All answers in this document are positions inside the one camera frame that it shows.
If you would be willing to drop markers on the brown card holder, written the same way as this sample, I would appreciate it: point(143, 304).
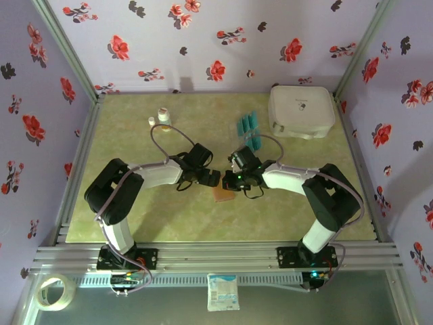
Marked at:
point(223, 195)

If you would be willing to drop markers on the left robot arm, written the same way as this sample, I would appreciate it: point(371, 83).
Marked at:
point(111, 193)

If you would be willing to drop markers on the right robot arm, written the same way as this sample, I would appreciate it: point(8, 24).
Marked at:
point(331, 199)

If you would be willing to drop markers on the teal credit card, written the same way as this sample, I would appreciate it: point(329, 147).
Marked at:
point(247, 124)
point(240, 128)
point(253, 120)
point(258, 140)
point(253, 142)

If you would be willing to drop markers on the large white pill bottle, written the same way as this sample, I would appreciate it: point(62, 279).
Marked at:
point(164, 116)

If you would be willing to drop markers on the small white pill bottle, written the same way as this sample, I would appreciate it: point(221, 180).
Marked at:
point(152, 122)

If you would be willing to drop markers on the white zip case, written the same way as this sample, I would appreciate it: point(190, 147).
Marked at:
point(297, 108)

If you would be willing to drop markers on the white blue-printed packet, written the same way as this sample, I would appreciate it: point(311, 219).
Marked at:
point(223, 292)

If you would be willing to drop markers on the clear tape roll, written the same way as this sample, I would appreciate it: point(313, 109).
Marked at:
point(71, 291)

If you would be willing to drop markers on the aluminium front rail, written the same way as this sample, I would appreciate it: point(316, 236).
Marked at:
point(216, 257)

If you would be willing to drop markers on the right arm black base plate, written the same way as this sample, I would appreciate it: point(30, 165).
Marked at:
point(287, 257)

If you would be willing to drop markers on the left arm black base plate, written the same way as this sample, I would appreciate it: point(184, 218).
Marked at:
point(149, 257)

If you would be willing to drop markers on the aluminium side rail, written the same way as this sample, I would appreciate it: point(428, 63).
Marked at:
point(86, 135)
point(358, 162)

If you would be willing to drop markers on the aluminium frame post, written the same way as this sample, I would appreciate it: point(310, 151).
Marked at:
point(64, 47)
point(365, 44)

